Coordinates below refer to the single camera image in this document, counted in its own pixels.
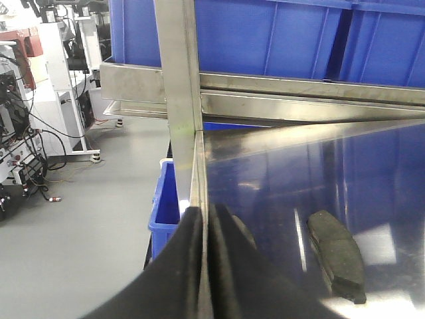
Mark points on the blue plastic bin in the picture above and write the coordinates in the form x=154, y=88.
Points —
x=380, y=42
x=292, y=39

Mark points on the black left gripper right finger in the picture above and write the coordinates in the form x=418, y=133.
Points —
x=244, y=283

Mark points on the blue plastic bin right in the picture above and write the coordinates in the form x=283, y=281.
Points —
x=380, y=42

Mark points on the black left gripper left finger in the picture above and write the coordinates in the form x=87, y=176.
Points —
x=169, y=286

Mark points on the dark brake pad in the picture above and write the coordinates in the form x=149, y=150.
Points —
x=339, y=256
x=244, y=230

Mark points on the white machine with cables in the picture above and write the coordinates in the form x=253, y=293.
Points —
x=50, y=93

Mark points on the blue plastic bin left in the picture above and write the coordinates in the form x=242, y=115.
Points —
x=292, y=39

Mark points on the stainless steel rack frame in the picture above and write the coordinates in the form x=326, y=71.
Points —
x=278, y=110

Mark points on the small blue floor bin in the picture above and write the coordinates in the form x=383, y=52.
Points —
x=165, y=213

